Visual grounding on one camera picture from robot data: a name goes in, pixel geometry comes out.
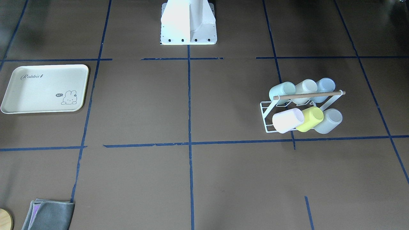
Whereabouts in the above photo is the green cup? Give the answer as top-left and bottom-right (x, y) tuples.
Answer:
(269, 81), (296, 101)

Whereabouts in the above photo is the white cup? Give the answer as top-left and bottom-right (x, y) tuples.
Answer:
(292, 79), (318, 105)

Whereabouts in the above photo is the yellow cup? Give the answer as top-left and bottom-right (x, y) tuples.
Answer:
(296, 106), (324, 132)

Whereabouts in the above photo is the light blue cup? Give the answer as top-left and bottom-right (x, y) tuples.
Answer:
(311, 78), (336, 103)

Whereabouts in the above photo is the grey cup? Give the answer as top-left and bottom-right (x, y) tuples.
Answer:
(314, 109), (343, 134)

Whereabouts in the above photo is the cream rabbit tray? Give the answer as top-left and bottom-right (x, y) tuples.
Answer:
(1, 64), (89, 114)

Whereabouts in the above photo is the grey folded cloth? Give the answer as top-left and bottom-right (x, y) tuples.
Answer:
(22, 198), (75, 230)

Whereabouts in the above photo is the wooden mug tree stand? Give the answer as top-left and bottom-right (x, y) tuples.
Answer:
(0, 209), (13, 230)

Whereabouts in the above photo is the white wire cup rack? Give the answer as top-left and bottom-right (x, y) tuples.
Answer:
(260, 90), (346, 133)

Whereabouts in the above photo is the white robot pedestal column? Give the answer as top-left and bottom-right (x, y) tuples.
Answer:
(160, 0), (218, 45)

